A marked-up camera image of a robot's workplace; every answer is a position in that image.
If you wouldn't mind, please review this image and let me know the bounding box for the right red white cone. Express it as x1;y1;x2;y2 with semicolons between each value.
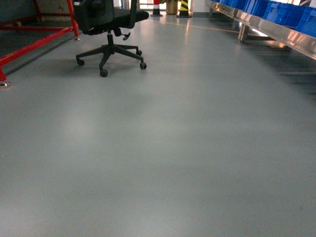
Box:
150;0;163;17

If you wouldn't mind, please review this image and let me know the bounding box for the black office chair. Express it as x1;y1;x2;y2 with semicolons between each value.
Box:
73;0;149;77

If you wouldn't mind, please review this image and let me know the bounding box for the steel shelf rack right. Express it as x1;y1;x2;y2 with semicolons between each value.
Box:
205;0;316;59

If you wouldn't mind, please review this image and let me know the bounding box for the yellow black striped post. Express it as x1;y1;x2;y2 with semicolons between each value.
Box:
176;0;192;18

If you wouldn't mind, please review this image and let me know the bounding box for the red metal frame table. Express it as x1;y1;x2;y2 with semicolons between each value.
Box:
0;0;80;88

